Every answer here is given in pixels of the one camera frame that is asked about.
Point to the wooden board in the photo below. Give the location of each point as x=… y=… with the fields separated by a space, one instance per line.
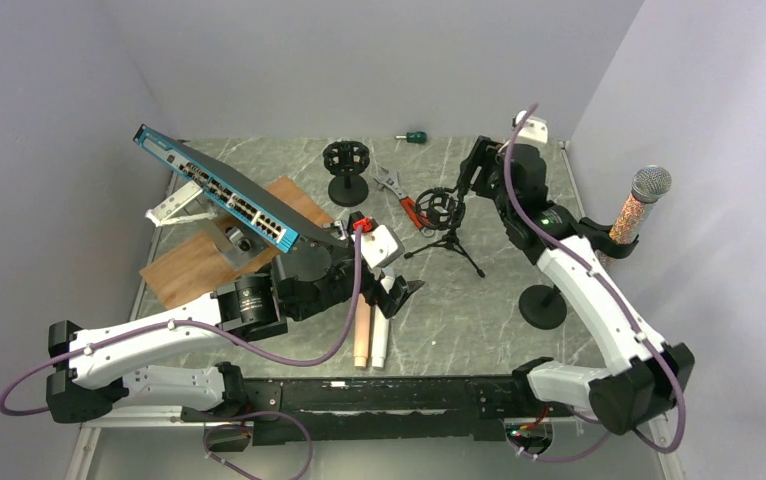
x=196 y=266

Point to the red handled adjustable wrench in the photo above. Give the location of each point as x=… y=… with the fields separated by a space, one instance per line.
x=387 y=179

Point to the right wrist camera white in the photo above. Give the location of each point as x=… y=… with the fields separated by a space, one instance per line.
x=535 y=133

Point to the grey metal mount block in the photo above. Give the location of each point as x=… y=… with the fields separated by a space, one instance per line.
x=238 y=245

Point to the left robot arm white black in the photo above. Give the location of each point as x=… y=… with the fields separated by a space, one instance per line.
x=99 y=370

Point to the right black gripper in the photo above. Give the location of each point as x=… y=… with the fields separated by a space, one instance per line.
x=486 y=154

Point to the green stubby screwdriver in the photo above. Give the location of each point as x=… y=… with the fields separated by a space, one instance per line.
x=413 y=137

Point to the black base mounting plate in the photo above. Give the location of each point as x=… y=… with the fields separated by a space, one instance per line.
x=378 y=408

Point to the blue black network switch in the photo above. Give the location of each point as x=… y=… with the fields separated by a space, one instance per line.
x=248 y=202

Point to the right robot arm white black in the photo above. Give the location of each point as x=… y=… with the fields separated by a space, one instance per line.
x=644 y=375

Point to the white bracket stand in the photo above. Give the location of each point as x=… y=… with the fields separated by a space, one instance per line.
x=183 y=206

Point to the black round base clip stand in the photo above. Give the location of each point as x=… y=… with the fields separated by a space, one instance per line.
x=544 y=307

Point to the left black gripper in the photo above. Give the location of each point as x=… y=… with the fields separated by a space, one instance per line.
x=392 y=302

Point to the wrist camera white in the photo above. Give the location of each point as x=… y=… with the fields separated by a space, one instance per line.
x=535 y=133
x=380 y=245

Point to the white microphone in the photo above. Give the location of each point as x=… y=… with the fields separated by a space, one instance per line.
x=380 y=326

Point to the black mini tripod stand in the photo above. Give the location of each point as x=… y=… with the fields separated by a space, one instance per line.
x=443 y=209

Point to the sprinkle pattern silver microphone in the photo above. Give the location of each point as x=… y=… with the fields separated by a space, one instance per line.
x=649 y=184

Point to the black shock mount desk stand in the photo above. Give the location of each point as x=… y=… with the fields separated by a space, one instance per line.
x=346 y=161

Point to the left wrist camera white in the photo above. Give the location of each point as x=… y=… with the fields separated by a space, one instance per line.
x=380 y=245

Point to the silver metal clamp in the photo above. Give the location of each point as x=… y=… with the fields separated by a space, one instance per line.
x=337 y=229

